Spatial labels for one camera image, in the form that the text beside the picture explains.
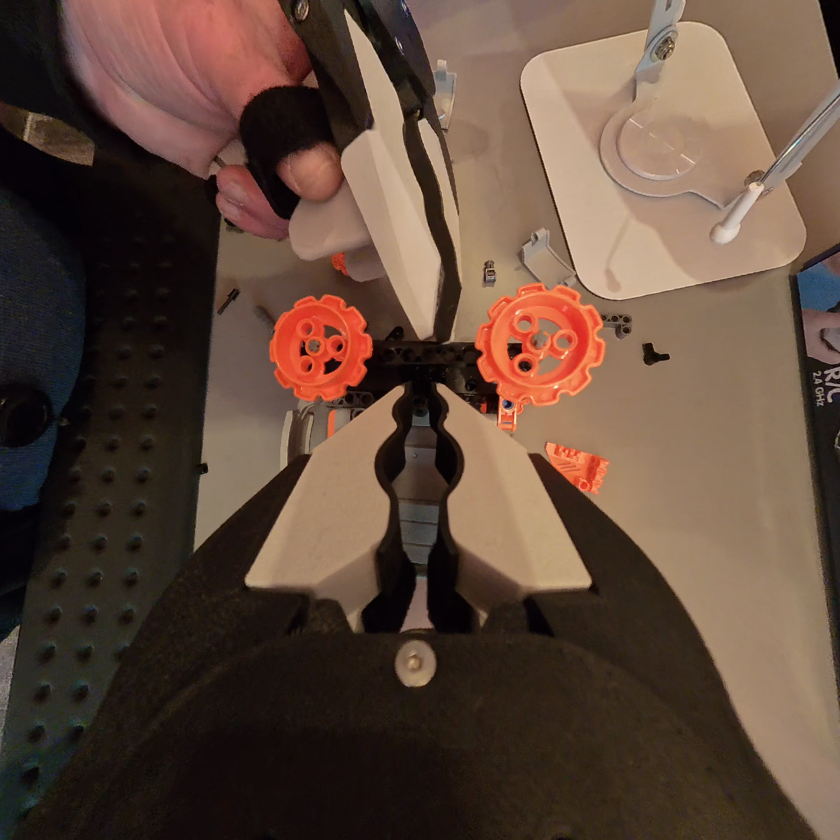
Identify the person's left hand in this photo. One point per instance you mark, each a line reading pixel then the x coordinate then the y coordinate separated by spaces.
pixel 197 98

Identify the grey panel pieces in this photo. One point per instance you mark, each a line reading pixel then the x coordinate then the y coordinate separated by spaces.
pixel 446 92

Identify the grey curved panel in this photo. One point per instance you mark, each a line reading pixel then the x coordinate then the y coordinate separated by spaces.
pixel 544 259

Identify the orange wedge piece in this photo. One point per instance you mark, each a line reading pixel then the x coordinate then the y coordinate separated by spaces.
pixel 577 463

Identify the book stand with wooden board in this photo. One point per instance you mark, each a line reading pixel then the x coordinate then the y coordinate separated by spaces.
pixel 656 164

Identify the orange toothed wheel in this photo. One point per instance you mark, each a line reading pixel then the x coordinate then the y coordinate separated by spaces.
pixel 338 261

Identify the robot kit box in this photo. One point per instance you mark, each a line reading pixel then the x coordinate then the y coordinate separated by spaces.
pixel 820 394

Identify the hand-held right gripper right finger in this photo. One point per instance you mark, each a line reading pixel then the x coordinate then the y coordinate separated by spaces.
pixel 512 518

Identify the black angled piece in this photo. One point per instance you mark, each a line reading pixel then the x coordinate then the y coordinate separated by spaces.
pixel 653 354

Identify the dark perforated panel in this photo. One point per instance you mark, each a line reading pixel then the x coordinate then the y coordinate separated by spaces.
pixel 118 459

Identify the grey tube connector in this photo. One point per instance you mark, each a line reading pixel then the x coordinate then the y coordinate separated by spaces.
pixel 264 316

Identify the black long pin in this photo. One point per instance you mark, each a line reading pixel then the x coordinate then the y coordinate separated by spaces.
pixel 228 300

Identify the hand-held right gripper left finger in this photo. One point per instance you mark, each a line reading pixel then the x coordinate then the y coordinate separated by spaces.
pixel 321 518

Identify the small dark connector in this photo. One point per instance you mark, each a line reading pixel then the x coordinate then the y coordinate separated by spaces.
pixel 489 272

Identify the person's clothed body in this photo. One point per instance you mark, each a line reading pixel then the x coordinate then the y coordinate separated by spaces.
pixel 33 361

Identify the person's left forearm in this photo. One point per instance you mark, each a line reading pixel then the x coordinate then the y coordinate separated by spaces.
pixel 39 79

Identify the toy robot model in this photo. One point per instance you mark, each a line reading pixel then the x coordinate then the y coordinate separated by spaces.
pixel 426 367

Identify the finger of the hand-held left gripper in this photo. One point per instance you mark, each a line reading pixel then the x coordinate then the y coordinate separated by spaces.
pixel 394 197
pixel 443 223

